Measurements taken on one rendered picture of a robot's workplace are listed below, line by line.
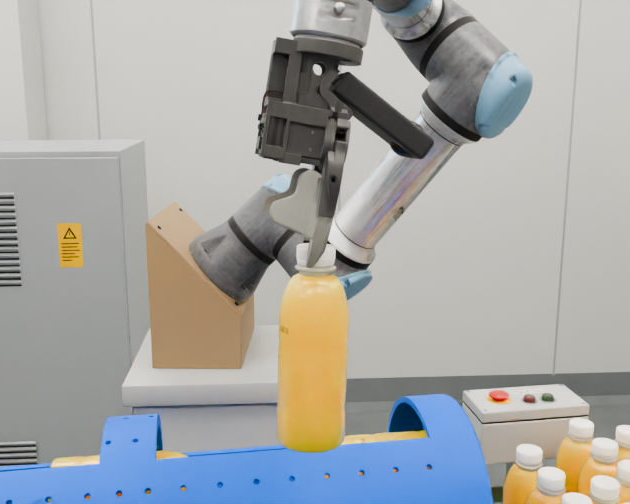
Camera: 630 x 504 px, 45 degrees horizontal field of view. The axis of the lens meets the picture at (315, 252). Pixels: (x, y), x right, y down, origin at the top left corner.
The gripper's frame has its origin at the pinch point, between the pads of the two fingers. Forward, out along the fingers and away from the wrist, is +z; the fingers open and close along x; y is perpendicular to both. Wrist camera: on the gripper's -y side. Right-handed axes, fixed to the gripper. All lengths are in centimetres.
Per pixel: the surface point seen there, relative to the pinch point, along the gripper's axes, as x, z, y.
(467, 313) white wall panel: -292, 58, -135
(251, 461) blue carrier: -12.2, 27.8, 1.4
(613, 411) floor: -272, 96, -216
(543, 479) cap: -22, 31, -42
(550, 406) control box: -46, 27, -54
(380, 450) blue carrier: -12.5, 25.0, -14.3
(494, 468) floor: -225, 113, -134
